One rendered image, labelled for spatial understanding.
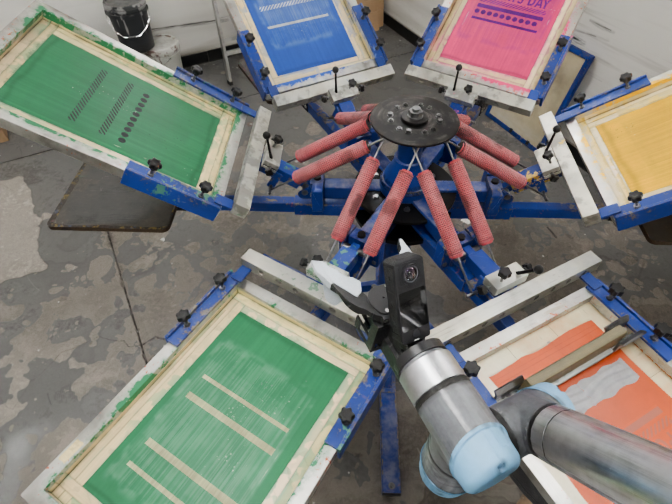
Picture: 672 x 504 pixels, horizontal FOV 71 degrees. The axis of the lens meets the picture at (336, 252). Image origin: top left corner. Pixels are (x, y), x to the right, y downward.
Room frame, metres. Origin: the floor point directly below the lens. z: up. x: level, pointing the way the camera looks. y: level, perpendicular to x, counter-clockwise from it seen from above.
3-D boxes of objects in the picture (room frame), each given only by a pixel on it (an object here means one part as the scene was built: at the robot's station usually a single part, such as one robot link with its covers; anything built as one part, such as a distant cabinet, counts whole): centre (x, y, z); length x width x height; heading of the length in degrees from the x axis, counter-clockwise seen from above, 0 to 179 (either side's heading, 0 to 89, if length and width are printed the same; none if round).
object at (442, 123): (1.36, -0.26, 0.67); 0.39 x 0.39 x 1.35
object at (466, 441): (0.19, -0.15, 1.65); 0.11 x 0.08 x 0.09; 24
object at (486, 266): (0.92, -0.50, 1.02); 0.17 x 0.06 x 0.05; 28
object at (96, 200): (1.38, 0.41, 0.91); 1.34 x 0.40 x 0.08; 88
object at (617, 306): (0.77, -0.89, 0.98); 0.30 x 0.05 x 0.07; 28
